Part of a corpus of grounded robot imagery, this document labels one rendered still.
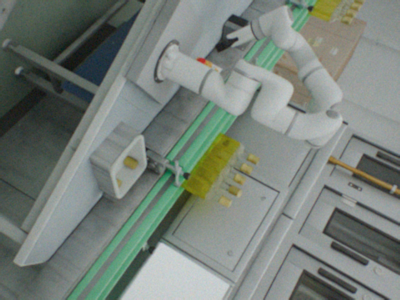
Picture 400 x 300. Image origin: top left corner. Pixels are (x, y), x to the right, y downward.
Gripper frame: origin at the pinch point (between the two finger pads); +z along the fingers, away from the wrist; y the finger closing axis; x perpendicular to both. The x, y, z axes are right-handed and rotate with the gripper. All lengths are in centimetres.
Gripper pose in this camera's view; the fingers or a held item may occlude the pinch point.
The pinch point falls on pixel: (221, 46)
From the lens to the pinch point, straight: 183.5
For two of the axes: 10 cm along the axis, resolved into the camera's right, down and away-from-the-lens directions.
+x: 4.0, 9.0, 1.6
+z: -8.0, 2.6, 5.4
